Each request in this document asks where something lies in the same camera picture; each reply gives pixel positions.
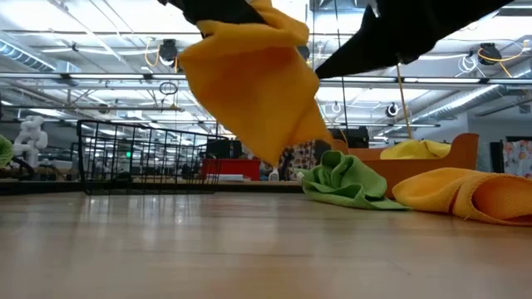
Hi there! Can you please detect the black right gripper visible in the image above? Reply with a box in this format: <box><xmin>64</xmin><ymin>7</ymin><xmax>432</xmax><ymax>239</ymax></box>
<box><xmin>315</xmin><ymin>0</ymin><xmax>515</xmax><ymax>78</ymax></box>

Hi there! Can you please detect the orange microfiber towel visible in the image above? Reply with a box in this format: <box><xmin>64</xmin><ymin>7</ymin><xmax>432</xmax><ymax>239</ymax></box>
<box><xmin>392</xmin><ymin>167</ymin><xmax>532</xmax><ymax>228</ymax></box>
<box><xmin>177</xmin><ymin>0</ymin><xmax>333</xmax><ymax>167</ymax></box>

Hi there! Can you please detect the green microfiber towel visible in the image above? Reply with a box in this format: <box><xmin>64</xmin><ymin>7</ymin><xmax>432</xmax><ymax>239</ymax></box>
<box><xmin>299</xmin><ymin>149</ymin><xmax>411</xmax><ymax>212</ymax></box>

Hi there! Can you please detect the black screen box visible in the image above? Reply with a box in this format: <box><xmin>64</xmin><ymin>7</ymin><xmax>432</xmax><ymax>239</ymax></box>
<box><xmin>338</xmin><ymin>126</ymin><xmax>370</xmax><ymax>150</ymax></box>

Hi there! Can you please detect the brown patterned fabric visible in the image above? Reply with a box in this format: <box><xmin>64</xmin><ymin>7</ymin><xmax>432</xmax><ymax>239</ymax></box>
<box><xmin>280</xmin><ymin>140</ymin><xmax>317</xmax><ymax>182</ymax></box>

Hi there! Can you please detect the orange plastic basket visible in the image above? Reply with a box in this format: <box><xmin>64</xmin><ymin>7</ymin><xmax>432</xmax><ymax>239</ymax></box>
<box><xmin>331</xmin><ymin>132</ymin><xmax>480</xmax><ymax>199</ymax></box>

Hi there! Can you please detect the black monitor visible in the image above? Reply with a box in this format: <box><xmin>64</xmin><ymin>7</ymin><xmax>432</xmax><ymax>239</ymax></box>
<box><xmin>205</xmin><ymin>139</ymin><xmax>243</xmax><ymax>159</ymax></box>

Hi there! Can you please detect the red box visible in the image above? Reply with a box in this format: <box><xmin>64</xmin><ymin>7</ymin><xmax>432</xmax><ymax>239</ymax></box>
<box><xmin>201</xmin><ymin>157</ymin><xmax>262</xmax><ymax>182</ymax></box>

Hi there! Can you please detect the floral cloth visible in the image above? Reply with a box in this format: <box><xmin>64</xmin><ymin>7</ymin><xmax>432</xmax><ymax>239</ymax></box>
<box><xmin>502</xmin><ymin>140</ymin><xmax>532</xmax><ymax>179</ymax></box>

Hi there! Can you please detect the white humanoid robot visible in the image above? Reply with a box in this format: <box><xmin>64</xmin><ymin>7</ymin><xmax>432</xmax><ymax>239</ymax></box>
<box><xmin>12</xmin><ymin>115</ymin><xmax>49</xmax><ymax>167</ymax></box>

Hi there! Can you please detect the green round object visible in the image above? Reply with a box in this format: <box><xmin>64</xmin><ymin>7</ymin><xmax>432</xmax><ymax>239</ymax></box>
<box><xmin>0</xmin><ymin>135</ymin><xmax>14</xmax><ymax>168</ymax></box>

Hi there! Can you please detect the black metal frame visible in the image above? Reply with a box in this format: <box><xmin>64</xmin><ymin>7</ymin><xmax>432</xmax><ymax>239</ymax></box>
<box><xmin>0</xmin><ymin>181</ymin><xmax>307</xmax><ymax>194</ymax></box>

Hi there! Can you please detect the black wire basket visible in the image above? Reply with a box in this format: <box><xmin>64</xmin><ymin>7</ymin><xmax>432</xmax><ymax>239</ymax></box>
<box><xmin>76</xmin><ymin>119</ymin><xmax>228</xmax><ymax>195</ymax></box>

